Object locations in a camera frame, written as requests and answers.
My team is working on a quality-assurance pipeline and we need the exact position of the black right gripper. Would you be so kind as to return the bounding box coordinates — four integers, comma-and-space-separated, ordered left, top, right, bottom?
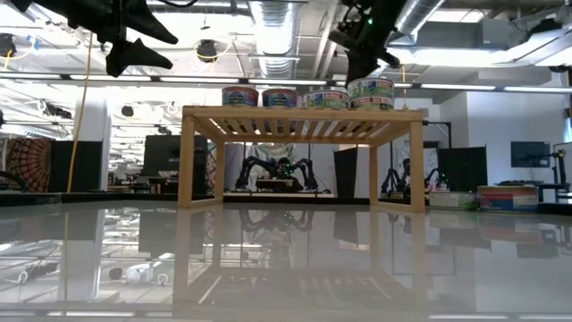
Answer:
329, 8, 401, 86

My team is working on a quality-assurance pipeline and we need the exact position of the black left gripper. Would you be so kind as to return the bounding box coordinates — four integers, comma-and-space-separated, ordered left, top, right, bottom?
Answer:
8, 0, 179, 78

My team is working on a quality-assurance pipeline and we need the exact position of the wooden slatted shelf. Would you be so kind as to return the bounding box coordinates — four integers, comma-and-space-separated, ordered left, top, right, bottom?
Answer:
177, 105, 425, 214

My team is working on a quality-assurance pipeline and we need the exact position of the long ceiling light bar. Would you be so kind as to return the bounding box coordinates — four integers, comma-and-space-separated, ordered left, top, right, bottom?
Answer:
0, 73, 572, 94

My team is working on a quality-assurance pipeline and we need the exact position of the black upright panel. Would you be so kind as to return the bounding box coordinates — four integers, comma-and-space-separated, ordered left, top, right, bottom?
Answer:
333, 146, 358, 198

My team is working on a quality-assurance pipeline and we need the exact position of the black monitor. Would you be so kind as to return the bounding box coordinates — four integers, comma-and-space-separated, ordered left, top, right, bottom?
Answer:
49, 140, 104, 192
436, 146, 488, 193
141, 133, 210, 196

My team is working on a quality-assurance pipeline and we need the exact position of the whiteboard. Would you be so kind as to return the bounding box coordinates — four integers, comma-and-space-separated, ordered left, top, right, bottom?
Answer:
422, 147, 440, 180

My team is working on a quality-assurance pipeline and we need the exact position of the light patterned garment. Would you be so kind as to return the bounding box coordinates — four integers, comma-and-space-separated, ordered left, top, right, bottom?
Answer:
244, 142, 309, 169

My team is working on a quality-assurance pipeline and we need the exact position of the black ceiling device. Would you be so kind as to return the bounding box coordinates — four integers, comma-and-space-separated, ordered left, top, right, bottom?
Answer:
0, 31, 18, 58

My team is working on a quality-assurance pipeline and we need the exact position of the red patterned tapestry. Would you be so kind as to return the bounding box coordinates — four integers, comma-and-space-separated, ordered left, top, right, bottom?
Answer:
4, 136, 54, 193

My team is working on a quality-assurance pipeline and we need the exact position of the black ceiling dome camera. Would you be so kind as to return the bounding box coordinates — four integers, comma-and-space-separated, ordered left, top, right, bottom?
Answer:
195, 38, 220, 64

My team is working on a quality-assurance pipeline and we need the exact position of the silver ventilation duct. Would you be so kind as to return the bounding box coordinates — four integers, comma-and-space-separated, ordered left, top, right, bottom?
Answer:
392, 0, 448, 37
248, 0, 301, 80

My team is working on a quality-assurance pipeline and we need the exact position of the yellow cable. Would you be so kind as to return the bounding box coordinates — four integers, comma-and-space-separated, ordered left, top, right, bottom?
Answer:
66, 33, 94, 193

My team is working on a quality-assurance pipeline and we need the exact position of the blue wall screen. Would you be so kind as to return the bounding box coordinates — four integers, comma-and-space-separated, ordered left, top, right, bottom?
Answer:
510, 140, 552, 169

